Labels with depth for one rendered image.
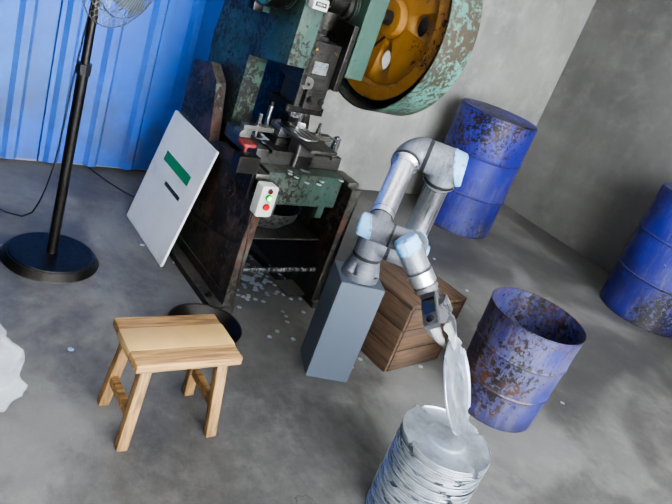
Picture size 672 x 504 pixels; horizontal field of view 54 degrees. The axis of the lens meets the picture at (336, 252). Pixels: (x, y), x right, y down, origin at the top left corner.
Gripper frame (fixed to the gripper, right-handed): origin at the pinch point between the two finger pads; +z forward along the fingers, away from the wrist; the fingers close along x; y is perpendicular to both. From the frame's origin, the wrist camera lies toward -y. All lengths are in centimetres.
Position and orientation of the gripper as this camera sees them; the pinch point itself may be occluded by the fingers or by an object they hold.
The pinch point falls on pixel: (450, 347)
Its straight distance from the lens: 197.5
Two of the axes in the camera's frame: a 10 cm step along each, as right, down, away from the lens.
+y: 2.7, -3.2, 9.1
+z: 4.1, 8.9, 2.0
